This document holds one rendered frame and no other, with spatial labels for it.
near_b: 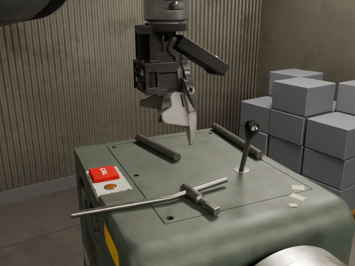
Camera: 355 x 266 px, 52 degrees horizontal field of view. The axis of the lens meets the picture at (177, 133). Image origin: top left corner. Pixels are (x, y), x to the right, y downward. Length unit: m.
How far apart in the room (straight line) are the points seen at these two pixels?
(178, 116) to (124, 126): 3.14
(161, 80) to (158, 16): 0.10
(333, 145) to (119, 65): 2.02
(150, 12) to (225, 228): 0.39
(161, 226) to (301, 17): 3.69
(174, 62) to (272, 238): 0.36
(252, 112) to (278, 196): 2.59
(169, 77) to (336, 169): 2.42
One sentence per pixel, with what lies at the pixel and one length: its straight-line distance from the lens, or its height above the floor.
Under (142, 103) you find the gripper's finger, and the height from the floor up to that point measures 1.45.
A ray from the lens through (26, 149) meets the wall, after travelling 3.51.
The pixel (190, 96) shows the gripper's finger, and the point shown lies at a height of 1.49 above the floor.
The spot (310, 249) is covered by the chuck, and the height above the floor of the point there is 1.23.
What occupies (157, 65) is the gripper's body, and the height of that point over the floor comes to 1.54.
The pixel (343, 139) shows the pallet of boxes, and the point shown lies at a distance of 2.86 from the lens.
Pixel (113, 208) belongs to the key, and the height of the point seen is 1.26.
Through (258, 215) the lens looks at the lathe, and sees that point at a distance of 0.73.
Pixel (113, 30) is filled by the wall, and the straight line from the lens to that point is 3.57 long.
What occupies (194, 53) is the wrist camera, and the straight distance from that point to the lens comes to 0.66.
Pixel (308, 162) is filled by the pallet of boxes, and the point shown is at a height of 0.49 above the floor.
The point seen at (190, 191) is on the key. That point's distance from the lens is 0.76.
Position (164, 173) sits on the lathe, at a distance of 0.88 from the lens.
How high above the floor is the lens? 1.62
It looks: 18 degrees down
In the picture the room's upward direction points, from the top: straight up
